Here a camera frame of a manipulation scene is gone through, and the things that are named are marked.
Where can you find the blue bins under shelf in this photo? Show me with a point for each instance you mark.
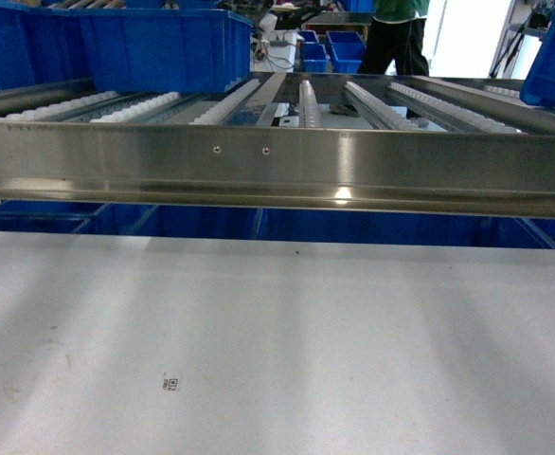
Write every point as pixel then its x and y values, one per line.
pixel 288 225

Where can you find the small QR code sticker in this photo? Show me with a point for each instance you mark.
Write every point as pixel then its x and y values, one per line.
pixel 171 383

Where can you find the person in green shirt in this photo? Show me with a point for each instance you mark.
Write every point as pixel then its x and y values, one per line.
pixel 396 35

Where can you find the small blue bin background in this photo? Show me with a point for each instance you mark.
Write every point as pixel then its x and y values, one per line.
pixel 346 50

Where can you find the stainless steel roller shelf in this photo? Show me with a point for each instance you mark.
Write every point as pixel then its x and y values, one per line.
pixel 293 140

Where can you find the large blue bin upper left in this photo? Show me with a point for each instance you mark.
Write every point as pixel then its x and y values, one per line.
pixel 124 50

